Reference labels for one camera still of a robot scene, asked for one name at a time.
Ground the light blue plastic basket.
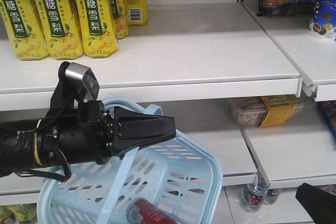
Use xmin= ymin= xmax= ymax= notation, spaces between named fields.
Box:
xmin=36 ymin=97 xmax=223 ymax=224

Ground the blue biscuit bag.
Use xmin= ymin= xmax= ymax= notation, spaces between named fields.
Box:
xmin=318 ymin=100 xmax=336 ymax=140

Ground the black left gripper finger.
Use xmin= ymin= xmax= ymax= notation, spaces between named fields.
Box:
xmin=116 ymin=149 xmax=138 ymax=159
xmin=113 ymin=106 xmax=176 ymax=153

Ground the clear cookie tray yellow label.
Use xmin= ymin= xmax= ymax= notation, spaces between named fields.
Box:
xmin=229 ymin=95 xmax=307 ymax=127

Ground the black camera cable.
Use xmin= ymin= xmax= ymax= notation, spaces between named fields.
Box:
xmin=15 ymin=92 xmax=77 ymax=183

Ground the yellow iced tea bottle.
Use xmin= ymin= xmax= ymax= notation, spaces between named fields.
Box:
xmin=1 ymin=203 xmax=37 ymax=223

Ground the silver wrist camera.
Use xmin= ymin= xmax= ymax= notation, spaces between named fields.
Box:
xmin=65 ymin=62 xmax=100 ymax=100

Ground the red coke aluminium bottle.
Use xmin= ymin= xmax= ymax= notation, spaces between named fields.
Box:
xmin=127 ymin=198 xmax=177 ymax=224

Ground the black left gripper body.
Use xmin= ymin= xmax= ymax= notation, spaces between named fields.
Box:
xmin=35 ymin=101 xmax=113 ymax=166

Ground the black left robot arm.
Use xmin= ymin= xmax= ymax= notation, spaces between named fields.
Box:
xmin=1 ymin=101 xmax=176 ymax=182

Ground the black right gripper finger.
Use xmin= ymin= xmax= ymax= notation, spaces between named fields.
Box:
xmin=295 ymin=183 xmax=335 ymax=224

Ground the blue oreo cup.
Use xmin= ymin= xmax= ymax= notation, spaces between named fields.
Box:
xmin=309 ymin=0 xmax=335 ymax=42

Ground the clear water bottle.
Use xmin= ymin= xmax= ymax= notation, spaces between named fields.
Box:
xmin=263 ymin=188 xmax=282 ymax=205
xmin=240 ymin=172 xmax=269 ymax=212

